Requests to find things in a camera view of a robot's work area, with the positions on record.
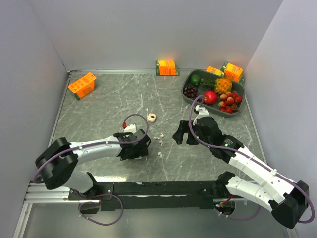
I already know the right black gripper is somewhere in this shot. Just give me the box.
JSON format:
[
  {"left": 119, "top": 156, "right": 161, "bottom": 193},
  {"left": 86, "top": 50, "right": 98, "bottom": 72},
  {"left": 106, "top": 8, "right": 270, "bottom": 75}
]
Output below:
[{"left": 172, "top": 120, "right": 212, "bottom": 148}]

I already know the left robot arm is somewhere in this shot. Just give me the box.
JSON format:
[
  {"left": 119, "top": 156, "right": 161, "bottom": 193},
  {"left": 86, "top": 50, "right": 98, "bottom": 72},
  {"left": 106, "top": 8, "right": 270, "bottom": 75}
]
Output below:
[{"left": 35, "top": 129, "right": 151, "bottom": 199}]

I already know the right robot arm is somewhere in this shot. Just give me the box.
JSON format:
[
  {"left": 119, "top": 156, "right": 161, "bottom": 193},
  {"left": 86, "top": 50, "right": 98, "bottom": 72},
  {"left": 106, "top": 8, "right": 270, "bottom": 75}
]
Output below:
[{"left": 173, "top": 116, "right": 310, "bottom": 229}]

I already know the pink earbud charging case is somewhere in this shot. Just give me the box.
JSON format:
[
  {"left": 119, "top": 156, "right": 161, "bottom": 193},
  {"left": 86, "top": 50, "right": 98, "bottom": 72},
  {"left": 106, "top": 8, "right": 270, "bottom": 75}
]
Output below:
[{"left": 147, "top": 113, "right": 157, "bottom": 123}]

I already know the dark grape bunch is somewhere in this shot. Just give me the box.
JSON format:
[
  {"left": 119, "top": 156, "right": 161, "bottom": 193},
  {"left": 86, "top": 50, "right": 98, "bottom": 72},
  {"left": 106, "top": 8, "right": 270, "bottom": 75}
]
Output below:
[{"left": 183, "top": 85, "right": 200, "bottom": 100}]

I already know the red apple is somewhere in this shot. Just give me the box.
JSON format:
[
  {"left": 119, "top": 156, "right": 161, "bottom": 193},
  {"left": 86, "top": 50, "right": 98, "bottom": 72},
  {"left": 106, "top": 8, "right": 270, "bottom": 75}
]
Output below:
[{"left": 204, "top": 91, "right": 217, "bottom": 105}]

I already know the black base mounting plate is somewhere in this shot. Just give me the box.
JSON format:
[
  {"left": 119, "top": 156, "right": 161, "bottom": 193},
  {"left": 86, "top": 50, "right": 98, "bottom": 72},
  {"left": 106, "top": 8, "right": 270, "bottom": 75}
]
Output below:
[{"left": 68, "top": 181, "right": 231, "bottom": 211}]

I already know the red lychee bunch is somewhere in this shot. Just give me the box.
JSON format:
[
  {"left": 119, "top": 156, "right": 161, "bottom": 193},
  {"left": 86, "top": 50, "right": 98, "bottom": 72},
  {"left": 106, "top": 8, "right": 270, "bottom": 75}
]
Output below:
[{"left": 218, "top": 92, "right": 243, "bottom": 114}]

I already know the green lime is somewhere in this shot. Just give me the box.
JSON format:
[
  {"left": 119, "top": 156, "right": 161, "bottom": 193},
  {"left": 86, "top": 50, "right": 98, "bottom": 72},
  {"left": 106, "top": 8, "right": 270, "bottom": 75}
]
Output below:
[{"left": 190, "top": 74, "right": 201, "bottom": 87}]

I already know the small pineapple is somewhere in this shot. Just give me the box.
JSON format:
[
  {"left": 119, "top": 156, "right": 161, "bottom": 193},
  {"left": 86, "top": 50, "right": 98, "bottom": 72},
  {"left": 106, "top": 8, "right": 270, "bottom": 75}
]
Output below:
[{"left": 200, "top": 78, "right": 233, "bottom": 94}]

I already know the dark grey fruit tray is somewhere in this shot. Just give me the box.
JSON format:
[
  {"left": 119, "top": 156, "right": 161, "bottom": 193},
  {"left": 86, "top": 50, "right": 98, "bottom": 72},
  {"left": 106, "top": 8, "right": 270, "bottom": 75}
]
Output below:
[{"left": 181, "top": 70, "right": 238, "bottom": 118}]

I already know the orange carton behind tray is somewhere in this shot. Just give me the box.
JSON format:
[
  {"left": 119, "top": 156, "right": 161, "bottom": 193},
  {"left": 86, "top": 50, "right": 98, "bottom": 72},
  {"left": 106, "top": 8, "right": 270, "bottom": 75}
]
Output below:
[{"left": 206, "top": 66, "right": 225, "bottom": 77}]

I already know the orange juice carton middle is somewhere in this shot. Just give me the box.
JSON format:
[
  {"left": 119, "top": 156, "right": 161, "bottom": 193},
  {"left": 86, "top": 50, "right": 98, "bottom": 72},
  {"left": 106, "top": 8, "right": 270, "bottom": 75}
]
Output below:
[{"left": 155, "top": 60, "right": 180, "bottom": 76}]

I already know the orange juice carton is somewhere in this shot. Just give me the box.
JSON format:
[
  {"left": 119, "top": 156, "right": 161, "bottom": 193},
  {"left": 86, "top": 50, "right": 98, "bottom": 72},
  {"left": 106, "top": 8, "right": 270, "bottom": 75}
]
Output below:
[
  {"left": 68, "top": 72, "right": 97, "bottom": 100},
  {"left": 220, "top": 62, "right": 244, "bottom": 83},
  {"left": 155, "top": 60, "right": 180, "bottom": 76}
]

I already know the orange juice carton right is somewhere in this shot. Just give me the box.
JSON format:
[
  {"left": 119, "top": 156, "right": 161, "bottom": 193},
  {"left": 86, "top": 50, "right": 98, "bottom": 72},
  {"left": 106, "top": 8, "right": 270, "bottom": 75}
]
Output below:
[{"left": 220, "top": 62, "right": 244, "bottom": 83}]

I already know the orange juice carton left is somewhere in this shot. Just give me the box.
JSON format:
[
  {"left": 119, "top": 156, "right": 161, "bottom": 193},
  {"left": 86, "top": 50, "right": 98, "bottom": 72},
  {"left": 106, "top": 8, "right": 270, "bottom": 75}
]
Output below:
[{"left": 68, "top": 72, "right": 97, "bottom": 100}]

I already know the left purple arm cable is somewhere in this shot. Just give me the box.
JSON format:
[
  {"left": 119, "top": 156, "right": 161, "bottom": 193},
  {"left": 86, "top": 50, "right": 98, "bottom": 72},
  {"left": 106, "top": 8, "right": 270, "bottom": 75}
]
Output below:
[{"left": 33, "top": 113, "right": 150, "bottom": 183}]

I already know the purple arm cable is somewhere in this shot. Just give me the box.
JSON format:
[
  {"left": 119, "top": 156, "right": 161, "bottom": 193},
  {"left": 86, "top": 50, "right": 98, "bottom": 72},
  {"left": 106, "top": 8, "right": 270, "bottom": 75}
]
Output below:
[
  {"left": 33, "top": 113, "right": 150, "bottom": 183},
  {"left": 188, "top": 95, "right": 316, "bottom": 224}
]

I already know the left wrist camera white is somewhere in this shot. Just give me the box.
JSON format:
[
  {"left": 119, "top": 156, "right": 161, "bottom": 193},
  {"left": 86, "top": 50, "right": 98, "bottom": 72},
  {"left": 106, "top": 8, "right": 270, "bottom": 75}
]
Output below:
[{"left": 122, "top": 122, "right": 137, "bottom": 134}]

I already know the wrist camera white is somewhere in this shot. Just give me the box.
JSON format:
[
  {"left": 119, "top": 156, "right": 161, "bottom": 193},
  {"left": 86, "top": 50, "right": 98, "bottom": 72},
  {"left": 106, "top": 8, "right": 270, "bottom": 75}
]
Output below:
[
  {"left": 122, "top": 122, "right": 137, "bottom": 134},
  {"left": 193, "top": 105, "right": 210, "bottom": 125}
]

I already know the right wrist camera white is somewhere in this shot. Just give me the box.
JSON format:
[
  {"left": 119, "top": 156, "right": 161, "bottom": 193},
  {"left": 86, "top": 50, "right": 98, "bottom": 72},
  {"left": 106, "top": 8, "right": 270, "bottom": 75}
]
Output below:
[{"left": 193, "top": 105, "right": 210, "bottom": 125}]

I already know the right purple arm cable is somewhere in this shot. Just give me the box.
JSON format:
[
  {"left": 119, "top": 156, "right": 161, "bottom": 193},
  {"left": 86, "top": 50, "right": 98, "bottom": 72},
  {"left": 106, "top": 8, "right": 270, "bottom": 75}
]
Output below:
[{"left": 188, "top": 95, "right": 316, "bottom": 224}]

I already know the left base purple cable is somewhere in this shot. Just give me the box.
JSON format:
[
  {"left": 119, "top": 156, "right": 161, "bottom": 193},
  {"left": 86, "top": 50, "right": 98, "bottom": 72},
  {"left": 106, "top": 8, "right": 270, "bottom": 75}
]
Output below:
[{"left": 78, "top": 193, "right": 124, "bottom": 226}]

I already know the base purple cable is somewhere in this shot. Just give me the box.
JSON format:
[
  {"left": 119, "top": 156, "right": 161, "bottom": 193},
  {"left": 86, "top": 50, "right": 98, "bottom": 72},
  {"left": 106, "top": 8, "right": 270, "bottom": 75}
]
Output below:
[
  {"left": 214, "top": 203, "right": 262, "bottom": 221},
  {"left": 78, "top": 193, "right": 124, "bottom": 226}
]

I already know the aluminium rail frame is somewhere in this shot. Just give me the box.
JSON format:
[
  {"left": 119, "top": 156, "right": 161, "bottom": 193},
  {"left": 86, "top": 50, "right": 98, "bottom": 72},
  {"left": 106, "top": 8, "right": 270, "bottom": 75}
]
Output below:
[{"left": 13, "top": 71, "right": 72, "bottom": 238}]

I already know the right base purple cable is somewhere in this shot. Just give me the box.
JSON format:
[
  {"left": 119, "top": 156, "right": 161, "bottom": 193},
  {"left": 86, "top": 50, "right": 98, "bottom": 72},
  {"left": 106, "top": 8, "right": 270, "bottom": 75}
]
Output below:
[{"left": 214, "top": 203, "right": 262, "bottom": 221}]

